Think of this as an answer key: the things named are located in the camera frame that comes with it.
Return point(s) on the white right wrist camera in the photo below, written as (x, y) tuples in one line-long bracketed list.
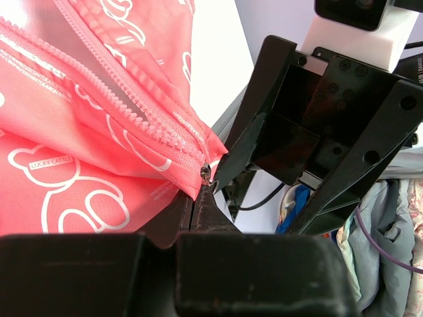
[(374, 32)]

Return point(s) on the pile of coloured clothes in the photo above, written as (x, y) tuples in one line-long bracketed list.
[(381, 244)]

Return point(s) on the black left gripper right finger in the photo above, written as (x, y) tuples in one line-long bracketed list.
[(222, 272)]

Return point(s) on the pink hooded children's jacket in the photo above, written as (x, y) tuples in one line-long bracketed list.
[(97, 131)]

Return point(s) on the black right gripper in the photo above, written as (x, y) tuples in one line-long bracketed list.
[(343, 127)]

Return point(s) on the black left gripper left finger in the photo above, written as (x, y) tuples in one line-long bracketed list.
[(95, 274)]

